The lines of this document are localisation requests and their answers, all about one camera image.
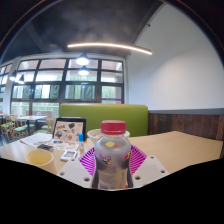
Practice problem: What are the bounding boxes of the red-capped clear drink bottle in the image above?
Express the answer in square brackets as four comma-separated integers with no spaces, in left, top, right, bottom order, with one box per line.
[91,119,133,191]

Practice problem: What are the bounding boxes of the light wooden dining table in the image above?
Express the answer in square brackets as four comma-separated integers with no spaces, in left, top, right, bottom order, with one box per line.
[16,114,49,136]

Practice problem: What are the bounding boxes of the group of dark pendant lamps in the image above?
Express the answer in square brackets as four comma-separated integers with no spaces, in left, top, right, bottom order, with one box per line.
[9,53,91,84]

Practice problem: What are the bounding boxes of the white paper sheets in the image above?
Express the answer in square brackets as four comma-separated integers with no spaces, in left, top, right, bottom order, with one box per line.
[19,132,54,149]

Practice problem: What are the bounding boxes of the long curved linear light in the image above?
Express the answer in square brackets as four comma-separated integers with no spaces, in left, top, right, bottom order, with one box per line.
[67,41,153,56]

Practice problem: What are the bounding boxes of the group of green-seated wooden chairs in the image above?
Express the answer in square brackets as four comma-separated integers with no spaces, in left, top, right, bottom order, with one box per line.
[0,114,58,139]

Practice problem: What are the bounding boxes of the black-framed tablet with pictures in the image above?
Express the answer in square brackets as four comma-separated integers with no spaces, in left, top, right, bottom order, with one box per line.
[52,117,88,143]

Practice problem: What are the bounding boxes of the small blue-capped white bottle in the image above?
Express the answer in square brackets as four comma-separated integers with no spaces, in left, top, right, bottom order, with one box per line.
[78,133,85,151]

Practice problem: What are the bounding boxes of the white mug with yellow handle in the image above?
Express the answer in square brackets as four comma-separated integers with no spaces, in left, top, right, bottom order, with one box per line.
[24,148,56,174]

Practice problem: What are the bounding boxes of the green upholstered bench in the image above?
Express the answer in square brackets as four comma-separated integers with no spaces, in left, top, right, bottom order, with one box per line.
[59,102,149,138]

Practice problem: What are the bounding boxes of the white ceramic bowl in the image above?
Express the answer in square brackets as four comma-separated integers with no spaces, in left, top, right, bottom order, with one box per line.
[86,128,131,145]

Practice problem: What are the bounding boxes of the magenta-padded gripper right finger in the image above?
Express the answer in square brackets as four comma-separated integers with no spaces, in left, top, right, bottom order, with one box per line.
[128,144,170,188]

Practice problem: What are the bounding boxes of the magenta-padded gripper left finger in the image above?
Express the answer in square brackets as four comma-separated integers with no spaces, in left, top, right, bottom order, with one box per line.
[57,148,98,188]

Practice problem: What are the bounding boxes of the small white flat device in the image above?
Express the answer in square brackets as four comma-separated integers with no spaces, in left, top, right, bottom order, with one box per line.
[60,149,79,162]

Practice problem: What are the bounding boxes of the small dark phone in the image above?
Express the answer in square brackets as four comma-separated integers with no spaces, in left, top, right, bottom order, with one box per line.
[36,143,55,153]

